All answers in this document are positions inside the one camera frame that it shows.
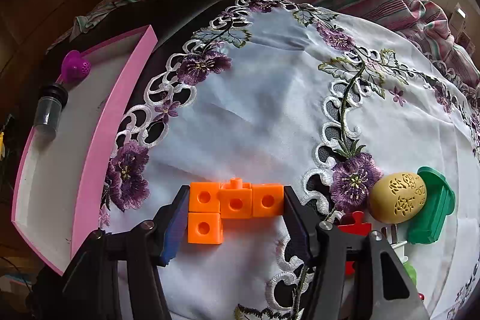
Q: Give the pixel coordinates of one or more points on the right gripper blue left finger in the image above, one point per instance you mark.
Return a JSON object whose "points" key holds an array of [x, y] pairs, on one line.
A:
{"points": [[170, 225]]}

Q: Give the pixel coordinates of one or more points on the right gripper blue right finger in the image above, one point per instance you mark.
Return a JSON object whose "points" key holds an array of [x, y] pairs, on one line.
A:
{"points": [[309, 242]]}

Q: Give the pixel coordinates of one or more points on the orange cube block cluster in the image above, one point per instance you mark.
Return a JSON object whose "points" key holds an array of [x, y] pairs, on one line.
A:
{"points": [[210, 203]]}

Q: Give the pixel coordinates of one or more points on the red puzzle piece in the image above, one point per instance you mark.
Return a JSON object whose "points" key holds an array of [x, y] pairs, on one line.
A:
{"points": [[354, 224]]}

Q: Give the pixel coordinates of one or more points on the yellow carved egg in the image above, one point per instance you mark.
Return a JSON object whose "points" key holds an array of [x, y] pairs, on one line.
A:
{"points": [[397, 198]]}

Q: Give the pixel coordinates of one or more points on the light green plug device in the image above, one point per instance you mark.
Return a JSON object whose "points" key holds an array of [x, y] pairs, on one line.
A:
{"points": [[391, 235]]}

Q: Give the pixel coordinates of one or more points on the pink shallow cardboard box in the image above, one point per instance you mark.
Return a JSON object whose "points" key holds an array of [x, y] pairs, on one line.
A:
{"points": [[59, 183]]}

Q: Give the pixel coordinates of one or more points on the dark green plastic spool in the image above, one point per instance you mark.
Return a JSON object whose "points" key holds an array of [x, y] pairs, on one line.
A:
{"points": [[426, 226]]}

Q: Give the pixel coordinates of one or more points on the black lidded clear jar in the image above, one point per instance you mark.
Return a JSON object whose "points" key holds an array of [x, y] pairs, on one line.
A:
{"points": [[51, 103]]}

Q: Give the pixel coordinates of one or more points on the magenta round perforated toy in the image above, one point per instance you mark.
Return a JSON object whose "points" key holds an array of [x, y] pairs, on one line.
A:
{"points": [[74, 68]]}

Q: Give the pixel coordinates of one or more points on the white embroidered floral tablecloth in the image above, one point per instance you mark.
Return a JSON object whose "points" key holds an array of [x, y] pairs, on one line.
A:
{"points": [[283, 92]]}

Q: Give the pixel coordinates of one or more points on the white small carton box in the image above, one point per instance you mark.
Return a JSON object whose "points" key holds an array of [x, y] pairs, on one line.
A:
{"points": [[457, 25]]}

